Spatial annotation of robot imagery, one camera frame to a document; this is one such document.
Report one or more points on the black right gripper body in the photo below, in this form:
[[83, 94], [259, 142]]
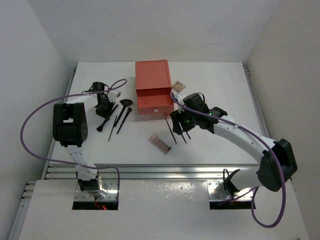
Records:
[[185, 113]]

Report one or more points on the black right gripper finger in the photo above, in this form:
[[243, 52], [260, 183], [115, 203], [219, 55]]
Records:
[[175, 122], [186, 125]]

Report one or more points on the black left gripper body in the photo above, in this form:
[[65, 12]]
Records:
[[103, 109]]

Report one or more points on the thin black liner brush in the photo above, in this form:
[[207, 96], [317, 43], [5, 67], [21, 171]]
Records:
[[113, 126]]

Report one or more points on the black angled powder brush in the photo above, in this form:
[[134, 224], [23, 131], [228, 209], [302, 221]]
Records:
[[100, 128]]

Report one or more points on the black fan brush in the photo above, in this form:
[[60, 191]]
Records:
[[125, 103]]

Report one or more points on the orange drawer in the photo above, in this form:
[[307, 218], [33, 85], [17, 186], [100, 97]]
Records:
[[154, 101]]

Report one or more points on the black round blush brush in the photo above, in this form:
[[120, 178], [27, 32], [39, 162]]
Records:
[[129, 110]]

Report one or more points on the long clear eyeshadow palette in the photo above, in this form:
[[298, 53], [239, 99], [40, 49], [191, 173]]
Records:
[[159, 144]]

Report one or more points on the orange drawer organizer box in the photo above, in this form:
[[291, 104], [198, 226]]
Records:
[[152, 74]]

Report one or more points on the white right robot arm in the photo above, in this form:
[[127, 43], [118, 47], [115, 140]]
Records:
[[276, 159]]

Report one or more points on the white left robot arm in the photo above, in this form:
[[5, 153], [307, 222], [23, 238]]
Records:
[[70, 129]]

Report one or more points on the small colourful palette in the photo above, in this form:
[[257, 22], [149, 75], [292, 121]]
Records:
[[178, 87]]

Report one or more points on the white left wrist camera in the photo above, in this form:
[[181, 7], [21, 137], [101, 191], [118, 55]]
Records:
[[113, 95]]

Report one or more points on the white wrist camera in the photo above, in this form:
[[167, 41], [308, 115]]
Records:
[[180, 96], [113, 95]]

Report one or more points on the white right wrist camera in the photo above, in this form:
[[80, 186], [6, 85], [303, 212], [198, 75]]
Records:
[[180, 96]]

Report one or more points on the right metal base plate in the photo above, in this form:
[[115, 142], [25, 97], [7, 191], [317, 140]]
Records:
[[217, 192]]

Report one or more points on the metal base plate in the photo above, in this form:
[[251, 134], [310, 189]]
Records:
[[107, 193], [217, 192]]

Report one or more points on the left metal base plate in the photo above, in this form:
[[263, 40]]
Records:
[[107, 193]]

